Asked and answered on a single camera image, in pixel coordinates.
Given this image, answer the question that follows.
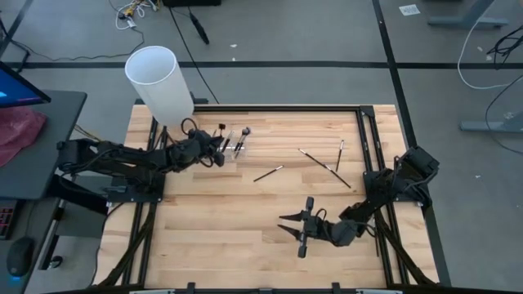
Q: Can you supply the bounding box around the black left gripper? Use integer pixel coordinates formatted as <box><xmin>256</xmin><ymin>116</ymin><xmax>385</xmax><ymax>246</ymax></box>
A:
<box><xmin>186</xmin><ymin>129</ymin><xmax>226</xmax><ymax>167</ymax></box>

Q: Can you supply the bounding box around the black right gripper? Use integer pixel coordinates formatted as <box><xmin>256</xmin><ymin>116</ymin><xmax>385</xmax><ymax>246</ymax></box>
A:
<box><xmin>277</xmin><ymin>196</ymin><xmax>332</xmax><ymax>259</ymax></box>

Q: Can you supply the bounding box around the fluffy head black makeup brush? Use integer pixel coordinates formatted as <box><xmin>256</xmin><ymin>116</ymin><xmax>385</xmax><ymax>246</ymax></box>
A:
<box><xmin>233</xmin><ymin>127</ymin><xmax>252</xmax><ymax>160</ymax></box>

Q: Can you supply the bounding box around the clear acrylic brush organizer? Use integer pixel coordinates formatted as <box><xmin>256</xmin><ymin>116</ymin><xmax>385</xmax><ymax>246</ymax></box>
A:
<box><xmin>210</xmin><ymin>138</ymin><xmax>248</xmax><ymax>162</ymax></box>

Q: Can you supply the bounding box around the white shade wooden base lamp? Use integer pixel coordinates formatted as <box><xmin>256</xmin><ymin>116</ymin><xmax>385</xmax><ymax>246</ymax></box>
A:
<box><xmin>124</xmin><ymin>45</ymin><xmax>201</xmax><ymax>144</ymax></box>

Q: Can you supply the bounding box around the black stick-shaped device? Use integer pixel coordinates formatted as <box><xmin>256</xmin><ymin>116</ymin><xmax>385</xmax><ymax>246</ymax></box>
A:
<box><xmin>187</xmin><ymin>11</ymin><xmax>211</xmax><ymax>46</ymax></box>

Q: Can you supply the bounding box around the black box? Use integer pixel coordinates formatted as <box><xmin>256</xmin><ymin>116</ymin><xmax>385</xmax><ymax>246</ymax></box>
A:
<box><xmin>162</xmin><ymin>0</ymin><xmax>222</xmax><ymax>7</ymax></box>

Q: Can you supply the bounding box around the black side desk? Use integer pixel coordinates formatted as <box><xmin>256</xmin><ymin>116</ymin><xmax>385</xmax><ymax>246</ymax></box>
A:
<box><xmin>0</xmin><ymin>90</ymin><xmax>88</xmax><ymax>201</ymax></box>

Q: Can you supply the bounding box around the pink cloth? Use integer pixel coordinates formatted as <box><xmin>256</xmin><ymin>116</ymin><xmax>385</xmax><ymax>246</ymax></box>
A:
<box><xmin>0</xmin><ymin>106</ymin><xmax>47</xmax><ymax>168</ymax></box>

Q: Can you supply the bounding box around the computer monitor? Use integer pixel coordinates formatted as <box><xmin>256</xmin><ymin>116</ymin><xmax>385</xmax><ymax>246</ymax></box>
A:
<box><xmin>0</xmin><ymin>60</ymin><xmax>52</xmax><ymax>109</ymax></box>

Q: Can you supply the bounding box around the grey desk foot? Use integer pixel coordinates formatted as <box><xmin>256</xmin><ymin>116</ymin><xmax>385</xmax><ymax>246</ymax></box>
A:
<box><xmin>427</xmin><ymin>0</ymin><xmax>511</xmax><ymax>29</ymax></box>
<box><xmin>458</xmin><ymin>112</ymin><xmax>523</xmax><ymax>135</ymax></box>

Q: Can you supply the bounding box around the black keyboard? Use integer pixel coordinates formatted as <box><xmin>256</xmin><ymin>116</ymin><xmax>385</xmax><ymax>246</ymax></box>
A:
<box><xmin>0</xmin><ymin>198</ymin><xmax>18</xmax><ymax>241</ymax></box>

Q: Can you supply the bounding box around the black computer mouse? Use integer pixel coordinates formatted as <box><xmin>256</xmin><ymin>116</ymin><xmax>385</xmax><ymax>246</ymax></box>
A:
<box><xmin>6</xmin><ymin>235</ymin><xmax>36</xmax><ymax>279</ymax></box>

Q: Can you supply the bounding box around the white paper sheet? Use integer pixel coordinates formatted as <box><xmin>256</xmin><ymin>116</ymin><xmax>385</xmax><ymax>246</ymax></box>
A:
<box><xmin>398</xmin><ymin>3</ymin><xmax>422</xmax><ymax>17</ymax></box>

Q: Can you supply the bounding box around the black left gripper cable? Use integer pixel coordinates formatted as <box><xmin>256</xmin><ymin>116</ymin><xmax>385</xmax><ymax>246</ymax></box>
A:
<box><xmin>181</xmin><ymin>117</ymin><xmax>200</xmax><ymax>138</ymax></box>

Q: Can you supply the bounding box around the black aluminium rig frame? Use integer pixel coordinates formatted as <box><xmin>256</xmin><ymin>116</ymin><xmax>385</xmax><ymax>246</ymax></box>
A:
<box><xmin>92</xmin><ymin>97</ymin><xmax>453</xmax><ymax>294</ymax></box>

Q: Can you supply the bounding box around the white and yellow cable bundle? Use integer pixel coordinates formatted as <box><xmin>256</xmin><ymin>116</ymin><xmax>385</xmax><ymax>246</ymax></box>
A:
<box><xmin>108</xmin><ymin>0</ymin><xmax>159</xmax><ymax>31</ymax></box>

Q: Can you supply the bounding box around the grey desk leg frame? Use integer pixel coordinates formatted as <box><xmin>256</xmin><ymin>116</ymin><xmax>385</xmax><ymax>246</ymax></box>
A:
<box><xmin>38</xmin><ymin>173</ymin><xmax>110</xmax><ymax>271</ymax></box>

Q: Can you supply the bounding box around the white floor cable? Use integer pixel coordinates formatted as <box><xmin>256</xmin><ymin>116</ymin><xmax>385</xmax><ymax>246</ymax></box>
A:
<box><xmin>456</xmin><ymin>16</ymin><xmax>523</xmax><ymax>91</ymax></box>

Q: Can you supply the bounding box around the black cable tangle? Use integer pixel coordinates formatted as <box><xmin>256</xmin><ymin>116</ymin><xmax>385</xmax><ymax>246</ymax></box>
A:
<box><xmin>485</xmin><ymin>24</ymin><xmax>523</xmax><ymax>59</ymax></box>

